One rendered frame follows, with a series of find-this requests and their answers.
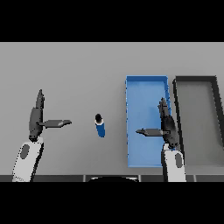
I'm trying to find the blue pipe with dark end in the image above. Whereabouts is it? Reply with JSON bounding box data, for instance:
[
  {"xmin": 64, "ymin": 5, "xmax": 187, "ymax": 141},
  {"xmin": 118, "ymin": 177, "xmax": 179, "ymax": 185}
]
[{"xmin": 94, "ymin": 113, "xmax": 106, "ymax": 138}]

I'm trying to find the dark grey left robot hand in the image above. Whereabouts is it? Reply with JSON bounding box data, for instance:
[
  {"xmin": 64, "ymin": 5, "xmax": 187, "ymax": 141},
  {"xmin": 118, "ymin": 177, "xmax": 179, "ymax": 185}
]
[{"xmin": 28, "ymin": 88, "xmax": 73, "ymax": 143}]

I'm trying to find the dark grey rectangular bin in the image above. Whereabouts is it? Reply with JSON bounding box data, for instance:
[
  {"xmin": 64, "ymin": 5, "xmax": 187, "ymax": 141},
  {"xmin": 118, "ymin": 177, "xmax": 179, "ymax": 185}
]
[{"xmin": 172, "ymin": 75, "xmax": 224, "ymax": 168}]

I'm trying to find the blue rectangular bin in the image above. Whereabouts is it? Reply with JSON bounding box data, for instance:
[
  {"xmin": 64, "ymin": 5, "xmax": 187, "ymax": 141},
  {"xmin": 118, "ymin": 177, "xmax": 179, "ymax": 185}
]
[{"xmin": 125, "ymin": 75, "xmax": 173, "ymax": 169}]

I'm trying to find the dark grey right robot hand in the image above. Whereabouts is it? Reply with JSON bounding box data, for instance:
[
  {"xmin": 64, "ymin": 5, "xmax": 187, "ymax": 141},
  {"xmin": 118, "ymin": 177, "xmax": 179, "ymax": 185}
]
[{"xmin": 135, "ymin": 97, "xmax": 179, "ymax": 150}]

